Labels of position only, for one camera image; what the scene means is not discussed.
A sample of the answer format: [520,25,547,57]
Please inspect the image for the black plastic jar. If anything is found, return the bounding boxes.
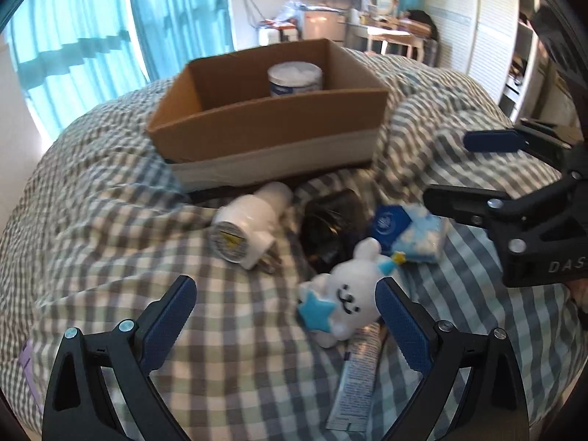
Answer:
[300,188,368,276]

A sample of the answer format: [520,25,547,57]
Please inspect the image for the grey checkered blanket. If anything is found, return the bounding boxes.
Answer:
[0,48,588,441]

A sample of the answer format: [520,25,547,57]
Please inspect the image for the white slatted wardrobe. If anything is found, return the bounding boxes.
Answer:
[425,0,543,115]

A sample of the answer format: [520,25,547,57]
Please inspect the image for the small silver fridge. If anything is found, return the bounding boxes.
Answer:
[303,9,347,42]

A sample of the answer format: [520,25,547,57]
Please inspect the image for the black bag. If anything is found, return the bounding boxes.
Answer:
[404,9,437,40]

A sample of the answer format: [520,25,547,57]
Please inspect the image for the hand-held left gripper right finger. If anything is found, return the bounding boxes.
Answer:
[374,278,529,441]

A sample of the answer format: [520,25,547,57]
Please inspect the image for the white dressing table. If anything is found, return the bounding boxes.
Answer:
[365,21,437,62]

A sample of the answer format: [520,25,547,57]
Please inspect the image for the wide turquoise curtain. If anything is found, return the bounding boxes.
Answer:
[9,0,152,136]

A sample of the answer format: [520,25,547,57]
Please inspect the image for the white plush bunny toy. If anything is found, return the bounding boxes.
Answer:
[296,237,407,349]

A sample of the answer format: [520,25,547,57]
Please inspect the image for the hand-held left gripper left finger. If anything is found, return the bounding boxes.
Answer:
[42,275,198,441]

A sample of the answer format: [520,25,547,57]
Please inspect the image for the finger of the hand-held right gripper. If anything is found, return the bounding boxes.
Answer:
[423,173,580,259]
[463,121,580,166]

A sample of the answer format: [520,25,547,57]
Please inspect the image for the brown cardboard box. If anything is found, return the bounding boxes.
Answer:
[144,38,390,192]

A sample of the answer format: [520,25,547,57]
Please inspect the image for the clear plastic bags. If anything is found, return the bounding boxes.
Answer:
[276,0,322,21]

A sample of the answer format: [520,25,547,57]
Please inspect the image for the blue cotton pad packet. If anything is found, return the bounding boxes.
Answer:
[367,202,451,265]

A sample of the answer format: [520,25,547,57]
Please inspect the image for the round cotton swab container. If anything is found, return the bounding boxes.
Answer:
[267,61,323,98]

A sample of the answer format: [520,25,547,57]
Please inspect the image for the white plug-in device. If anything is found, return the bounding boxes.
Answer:
[207,182,295,274]

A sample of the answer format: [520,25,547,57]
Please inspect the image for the white and blue tube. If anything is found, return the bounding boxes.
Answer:
[325,322,384,433]

